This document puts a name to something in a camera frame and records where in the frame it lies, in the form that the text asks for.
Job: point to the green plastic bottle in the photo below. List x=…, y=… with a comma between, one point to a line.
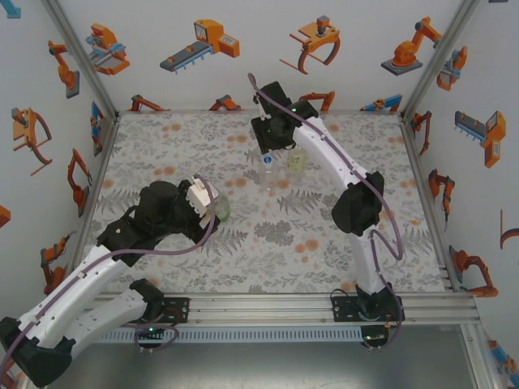
x=222, y=207

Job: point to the clear plastic bottle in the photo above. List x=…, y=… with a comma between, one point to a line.
x=268, y=174

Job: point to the aluminium front frame rail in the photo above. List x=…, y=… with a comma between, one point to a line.
x=259, y=310

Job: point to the grey floral table mat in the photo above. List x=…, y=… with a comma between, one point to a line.
x=284, y=263

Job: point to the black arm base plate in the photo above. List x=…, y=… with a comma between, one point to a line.
x=180, y=310
x=340, y=310

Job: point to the aluminium back frame rail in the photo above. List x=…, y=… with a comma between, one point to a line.
x=182, y=112

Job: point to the blue bottle cap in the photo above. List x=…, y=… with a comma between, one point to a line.
x=267, y=160

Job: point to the aluminium side frame rail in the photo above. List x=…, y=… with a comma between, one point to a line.
x=98, y=182
x=424, y=182

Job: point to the aluminium frame post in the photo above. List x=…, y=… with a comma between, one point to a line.
x=85, y=61
x=438, y=61
x=482, y=368

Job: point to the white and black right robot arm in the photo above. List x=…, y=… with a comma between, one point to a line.
x=324, y=150

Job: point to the yellow-green labelled tea bottle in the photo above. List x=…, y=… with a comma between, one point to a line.
x=296, y=162

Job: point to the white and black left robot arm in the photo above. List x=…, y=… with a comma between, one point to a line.
x=69, y=291

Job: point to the small green-lit circuit board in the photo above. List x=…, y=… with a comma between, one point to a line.
x=373, y=336
x=152, y=330

